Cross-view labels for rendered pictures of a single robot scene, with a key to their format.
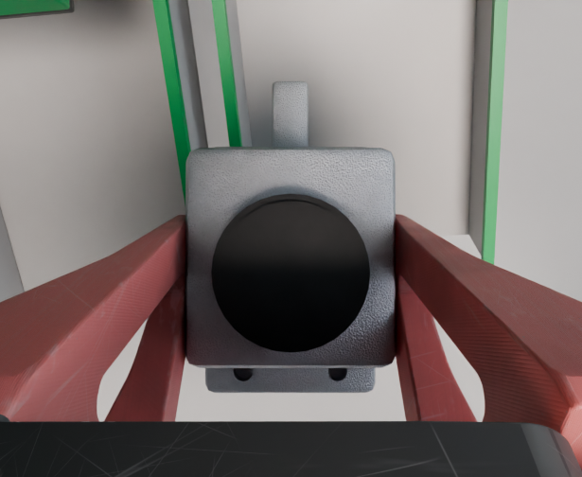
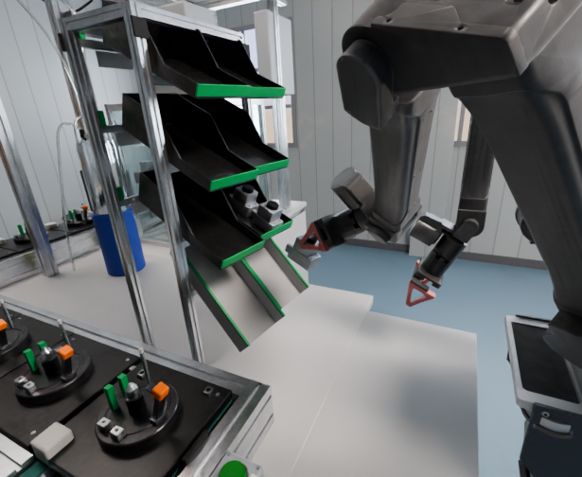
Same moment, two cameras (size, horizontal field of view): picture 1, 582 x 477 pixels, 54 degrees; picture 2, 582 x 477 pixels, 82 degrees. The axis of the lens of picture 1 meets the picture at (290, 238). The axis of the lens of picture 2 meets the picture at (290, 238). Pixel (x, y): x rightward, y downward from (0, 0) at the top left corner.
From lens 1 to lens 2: 0.72 m
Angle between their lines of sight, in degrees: 62
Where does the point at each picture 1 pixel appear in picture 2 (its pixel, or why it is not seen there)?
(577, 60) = not seen: hidden behind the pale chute
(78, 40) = (225, 286)
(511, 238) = (300, 316)
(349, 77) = (265, 276)
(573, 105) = not seen: hidden behind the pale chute
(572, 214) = (304, 307)
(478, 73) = (282, 266)
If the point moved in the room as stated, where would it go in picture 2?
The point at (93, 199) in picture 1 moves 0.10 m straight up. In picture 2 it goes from (243, 316) to (238, 278)
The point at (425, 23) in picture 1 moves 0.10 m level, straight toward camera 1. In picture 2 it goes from (270, 264) to (293, 274)
